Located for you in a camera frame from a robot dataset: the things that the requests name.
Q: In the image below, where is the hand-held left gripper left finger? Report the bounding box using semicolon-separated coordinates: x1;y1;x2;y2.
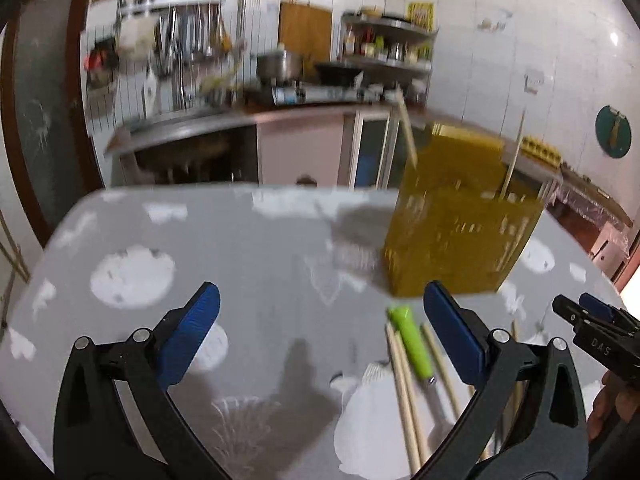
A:
52;281;236;480

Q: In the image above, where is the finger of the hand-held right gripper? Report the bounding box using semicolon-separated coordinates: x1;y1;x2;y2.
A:
578;293;626;325
552;295;590;335

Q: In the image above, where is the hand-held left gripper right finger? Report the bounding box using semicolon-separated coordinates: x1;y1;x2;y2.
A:
414;281;591;480

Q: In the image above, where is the green handled utensil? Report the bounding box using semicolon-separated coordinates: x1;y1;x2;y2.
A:
387;305;456;431

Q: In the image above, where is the yellow slotted utensil holder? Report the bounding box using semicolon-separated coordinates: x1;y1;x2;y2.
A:
382;121;546;297

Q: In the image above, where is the person's right hand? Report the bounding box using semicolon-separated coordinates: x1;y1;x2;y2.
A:
587;369;640;442

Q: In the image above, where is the side table with pink cloth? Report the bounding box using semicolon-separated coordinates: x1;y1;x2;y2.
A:
547;160;634;272

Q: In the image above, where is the yellow egg tray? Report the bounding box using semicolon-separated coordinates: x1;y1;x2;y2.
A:
520;136;564;166

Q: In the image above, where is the kitchen base cabinet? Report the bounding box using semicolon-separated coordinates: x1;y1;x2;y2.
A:
110;110;417;192

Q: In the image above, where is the steel kitchen counter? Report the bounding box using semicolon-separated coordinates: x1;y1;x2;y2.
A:
104;102;436;157

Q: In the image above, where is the gas stove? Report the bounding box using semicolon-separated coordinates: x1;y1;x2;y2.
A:
245;85;362;107

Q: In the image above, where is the brown framed glass door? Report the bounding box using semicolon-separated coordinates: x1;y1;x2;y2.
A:
0;0;107;247

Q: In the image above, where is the steel cooking pot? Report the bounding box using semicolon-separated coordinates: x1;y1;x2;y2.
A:
256;50;304;86

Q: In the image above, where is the black wok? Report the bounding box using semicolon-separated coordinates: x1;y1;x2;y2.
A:
314;61;367;89

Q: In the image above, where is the steel corner shelf rack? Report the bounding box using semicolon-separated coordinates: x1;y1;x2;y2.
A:
340;12;439;107

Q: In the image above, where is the wooden cutting board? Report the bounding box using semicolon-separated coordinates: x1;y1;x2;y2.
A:
278;1;334;81

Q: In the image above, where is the yellow box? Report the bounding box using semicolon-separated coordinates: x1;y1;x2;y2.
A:
407;1;435;31

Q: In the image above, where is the green round wall hanger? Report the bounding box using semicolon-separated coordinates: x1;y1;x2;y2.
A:
595;105;634;160

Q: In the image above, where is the white wall pipe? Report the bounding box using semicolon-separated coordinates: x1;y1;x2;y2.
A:
237;0;253;56

